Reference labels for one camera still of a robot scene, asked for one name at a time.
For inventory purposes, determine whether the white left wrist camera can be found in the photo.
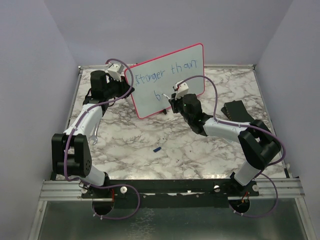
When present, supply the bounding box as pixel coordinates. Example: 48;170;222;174
107;63;124;82

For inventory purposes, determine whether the white grey small box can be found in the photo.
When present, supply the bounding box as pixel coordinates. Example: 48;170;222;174
221;135;234;144

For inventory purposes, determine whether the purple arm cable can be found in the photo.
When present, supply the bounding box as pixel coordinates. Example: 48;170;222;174
63;58;142;221
177;75;287;218

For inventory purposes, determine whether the pink framed whiteboard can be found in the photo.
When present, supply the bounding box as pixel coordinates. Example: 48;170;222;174
124;43;205;119

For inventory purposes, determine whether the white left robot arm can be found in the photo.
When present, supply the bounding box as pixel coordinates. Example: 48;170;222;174
51;64;135;198

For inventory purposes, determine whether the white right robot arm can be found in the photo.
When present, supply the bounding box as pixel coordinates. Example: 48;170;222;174
168;93;282;196

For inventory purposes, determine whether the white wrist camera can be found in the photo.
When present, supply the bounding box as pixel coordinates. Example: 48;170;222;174
173;80;189;100
107;63;124;82

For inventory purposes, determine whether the aluminium front rail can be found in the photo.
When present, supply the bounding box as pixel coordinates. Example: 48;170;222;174
39;180;87;201

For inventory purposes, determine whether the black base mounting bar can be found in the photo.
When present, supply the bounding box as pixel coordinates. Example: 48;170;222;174
81;178;259;209

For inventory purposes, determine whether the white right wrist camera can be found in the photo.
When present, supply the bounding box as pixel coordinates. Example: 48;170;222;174
173;80;189;100

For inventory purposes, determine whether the black network switch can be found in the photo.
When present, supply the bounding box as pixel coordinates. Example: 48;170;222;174
221;100;254;123

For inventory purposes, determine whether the silver open-end wrench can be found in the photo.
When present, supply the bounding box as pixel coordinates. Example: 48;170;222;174
89;121;101;146

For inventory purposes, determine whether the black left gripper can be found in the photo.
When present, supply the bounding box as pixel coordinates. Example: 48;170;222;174
104;74;135;99

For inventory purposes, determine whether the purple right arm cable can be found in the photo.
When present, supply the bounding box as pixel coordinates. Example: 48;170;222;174
177;75;287;218

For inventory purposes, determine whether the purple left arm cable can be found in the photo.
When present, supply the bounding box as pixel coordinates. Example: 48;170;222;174
63;58;142;221

